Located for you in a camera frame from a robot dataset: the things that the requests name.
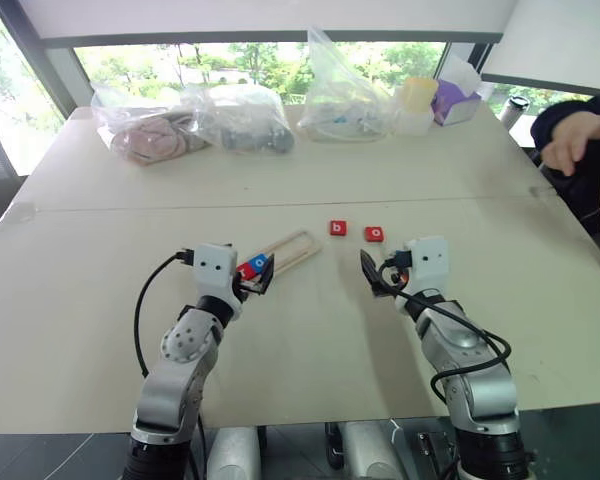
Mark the grey metal plate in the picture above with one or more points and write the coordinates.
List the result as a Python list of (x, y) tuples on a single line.
[(435, 450)]

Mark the blue letter tile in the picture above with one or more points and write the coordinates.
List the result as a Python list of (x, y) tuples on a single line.
[(259, 264)]

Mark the silver rounded cylinder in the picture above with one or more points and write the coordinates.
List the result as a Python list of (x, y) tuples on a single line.
[(372, 452), (232, 455)]

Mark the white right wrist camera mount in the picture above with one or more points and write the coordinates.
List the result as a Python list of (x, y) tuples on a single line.
[(430, 260)]

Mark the black bracket under table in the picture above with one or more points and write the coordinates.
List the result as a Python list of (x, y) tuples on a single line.
[(334, 445)]

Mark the person's right hand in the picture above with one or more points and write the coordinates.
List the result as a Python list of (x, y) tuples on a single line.
[(577, 135)]

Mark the tall clear plastic bag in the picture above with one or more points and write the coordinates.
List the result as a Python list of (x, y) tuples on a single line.
[(340, 105)]

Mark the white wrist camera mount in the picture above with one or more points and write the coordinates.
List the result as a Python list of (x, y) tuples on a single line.
[(212, 265), (430, 260)]

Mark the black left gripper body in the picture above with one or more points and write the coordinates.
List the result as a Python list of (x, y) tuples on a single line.
[(241, 289)]

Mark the plastic bag with dark items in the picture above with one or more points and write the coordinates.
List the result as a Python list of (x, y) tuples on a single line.
[(250, 125)]

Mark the yellow and white plastic container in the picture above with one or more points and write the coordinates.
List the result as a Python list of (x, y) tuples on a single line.
[(417, 100)]

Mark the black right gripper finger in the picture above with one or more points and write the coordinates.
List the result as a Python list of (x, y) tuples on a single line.
[(369, 270), (383, 280)]

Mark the white roller blind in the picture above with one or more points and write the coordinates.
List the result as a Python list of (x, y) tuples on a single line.
[(260, 17), (555, 40)]

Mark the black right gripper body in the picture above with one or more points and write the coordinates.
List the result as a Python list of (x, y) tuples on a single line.
[(399, 274)]

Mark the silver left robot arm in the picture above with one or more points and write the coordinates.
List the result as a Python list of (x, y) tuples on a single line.
[(180, 380)]

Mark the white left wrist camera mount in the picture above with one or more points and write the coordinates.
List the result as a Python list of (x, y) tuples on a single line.
[(212, 265)]

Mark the red letter tile b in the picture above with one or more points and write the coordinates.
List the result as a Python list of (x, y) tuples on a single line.
[(338, 228)]

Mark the light wooden letter tray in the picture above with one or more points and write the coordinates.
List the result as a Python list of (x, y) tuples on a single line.
[(300, 245)]

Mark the purple tissue box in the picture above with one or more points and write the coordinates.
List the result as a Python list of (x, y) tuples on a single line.
[(452, 102)]

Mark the plastic bag with pink items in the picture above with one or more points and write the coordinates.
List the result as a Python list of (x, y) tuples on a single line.
[(150, 135)]

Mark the red letter tile o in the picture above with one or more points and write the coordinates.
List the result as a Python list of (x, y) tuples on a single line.
[(374, 234)]

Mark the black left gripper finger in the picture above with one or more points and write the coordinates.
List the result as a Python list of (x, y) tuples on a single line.
[(267, 275)]

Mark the person's dark sleeved right forearm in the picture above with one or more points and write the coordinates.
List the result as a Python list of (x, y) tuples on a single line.
[(570, 105)]

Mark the grey tumbler with dark lid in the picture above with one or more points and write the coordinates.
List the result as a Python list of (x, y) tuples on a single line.
[(514, 110)]

